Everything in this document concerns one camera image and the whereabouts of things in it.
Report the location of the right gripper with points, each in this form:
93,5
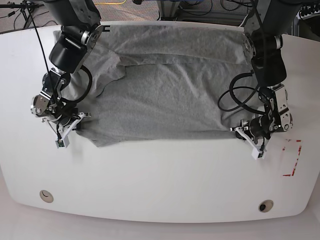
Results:
63,126

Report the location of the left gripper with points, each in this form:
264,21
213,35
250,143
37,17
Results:
253,132

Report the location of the grey T-shirt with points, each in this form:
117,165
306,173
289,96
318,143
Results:
154,82

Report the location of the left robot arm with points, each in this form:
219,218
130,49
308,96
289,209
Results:
263,27

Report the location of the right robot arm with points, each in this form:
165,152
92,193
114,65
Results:
81,27

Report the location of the red tape rectangle marker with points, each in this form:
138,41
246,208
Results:
290,156

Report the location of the left table grommet hole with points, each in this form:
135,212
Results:
46,196

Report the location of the table grommet hole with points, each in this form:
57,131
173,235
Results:
266,206
46,196

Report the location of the right table grommet hole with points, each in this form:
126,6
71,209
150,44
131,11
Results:
266,206

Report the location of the black tripod stand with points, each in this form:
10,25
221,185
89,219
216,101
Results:
20,8

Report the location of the white power strip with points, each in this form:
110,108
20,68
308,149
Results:
307,12

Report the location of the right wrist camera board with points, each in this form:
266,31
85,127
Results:
62,143

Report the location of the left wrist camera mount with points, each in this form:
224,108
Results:
258,154

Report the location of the aluminium frame base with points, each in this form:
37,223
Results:
224,12

